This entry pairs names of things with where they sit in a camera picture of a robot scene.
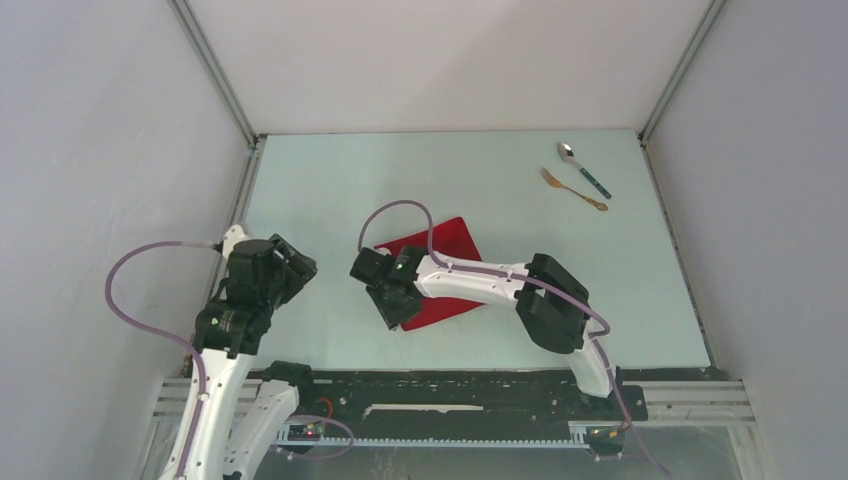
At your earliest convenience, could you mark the red cloth napkin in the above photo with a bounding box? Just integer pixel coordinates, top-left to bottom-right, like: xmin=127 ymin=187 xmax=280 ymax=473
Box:
xmin=375 ymin=217 xmax=482 ymax=332

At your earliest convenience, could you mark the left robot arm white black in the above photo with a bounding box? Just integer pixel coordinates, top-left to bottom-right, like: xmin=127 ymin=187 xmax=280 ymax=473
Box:
xmin=160 ymin=225 xmax=317 ymax=479

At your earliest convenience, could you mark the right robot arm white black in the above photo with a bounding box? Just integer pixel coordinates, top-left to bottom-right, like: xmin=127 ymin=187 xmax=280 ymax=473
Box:
xmin=350 ymin=246 xmax=622 ymax=418

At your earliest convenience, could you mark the left corner aluminium profile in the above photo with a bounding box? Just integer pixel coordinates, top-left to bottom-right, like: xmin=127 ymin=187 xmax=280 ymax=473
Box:
xmin=166 ymin=0 xmax=268 ymax=299

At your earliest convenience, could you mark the corner aluminium profile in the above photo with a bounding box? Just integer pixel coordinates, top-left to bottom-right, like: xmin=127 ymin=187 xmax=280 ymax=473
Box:
xmin=637 ymin=0 xmax=730 ymax=365
xmin=166 ymin=0 xmax=268 ymax=299

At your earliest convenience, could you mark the gold fork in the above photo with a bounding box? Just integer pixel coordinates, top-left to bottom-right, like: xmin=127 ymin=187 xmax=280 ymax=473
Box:
xmin=540 ymin=168 xmax=609 ymax=212

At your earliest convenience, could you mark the right corner aluminium profile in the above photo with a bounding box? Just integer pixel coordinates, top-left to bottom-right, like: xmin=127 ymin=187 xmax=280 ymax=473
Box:
xmin=637 ymin=0 xmax=730 ymax=365

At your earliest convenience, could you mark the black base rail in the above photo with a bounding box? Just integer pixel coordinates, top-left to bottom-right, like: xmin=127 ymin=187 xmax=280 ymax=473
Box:
xmin=296 ymin=370 xmax=648 ymax=443

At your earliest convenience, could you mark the silver spoon blue handle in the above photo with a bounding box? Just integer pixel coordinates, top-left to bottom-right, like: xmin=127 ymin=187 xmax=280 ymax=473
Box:
xmin=557 ymin=142 xmax=612 ymax=200

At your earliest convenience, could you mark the aluminium frame rail front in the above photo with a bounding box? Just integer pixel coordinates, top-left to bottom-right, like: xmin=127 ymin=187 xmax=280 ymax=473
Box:
xmin=135 ymin=377 xmax=757 ymax=480

